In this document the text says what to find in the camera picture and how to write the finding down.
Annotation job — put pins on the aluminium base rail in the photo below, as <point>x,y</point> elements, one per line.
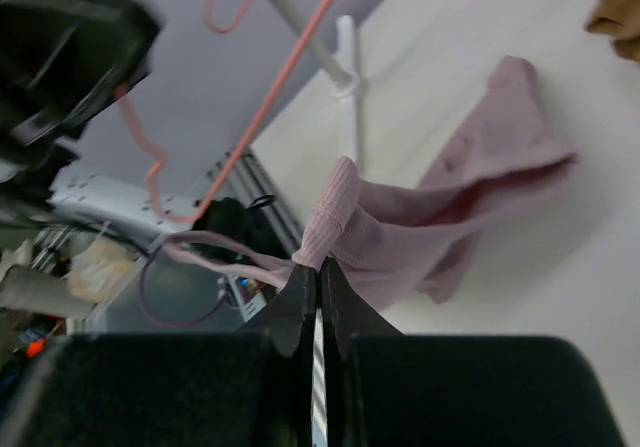
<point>250,184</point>

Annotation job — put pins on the mauve tank top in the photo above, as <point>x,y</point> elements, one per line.
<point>389,240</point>

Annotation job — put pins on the clothes rack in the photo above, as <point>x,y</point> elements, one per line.
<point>342,67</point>

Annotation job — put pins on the pink hanger of green top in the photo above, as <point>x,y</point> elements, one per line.
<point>233,13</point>

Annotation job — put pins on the brown tank top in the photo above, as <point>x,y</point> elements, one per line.
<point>619,21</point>

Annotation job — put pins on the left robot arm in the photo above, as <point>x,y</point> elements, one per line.
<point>188,90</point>

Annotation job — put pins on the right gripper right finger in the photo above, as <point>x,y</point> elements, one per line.
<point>385,388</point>

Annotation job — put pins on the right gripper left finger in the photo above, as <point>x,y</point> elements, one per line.
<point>251,387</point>

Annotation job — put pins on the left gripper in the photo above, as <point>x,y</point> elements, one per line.
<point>61,64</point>

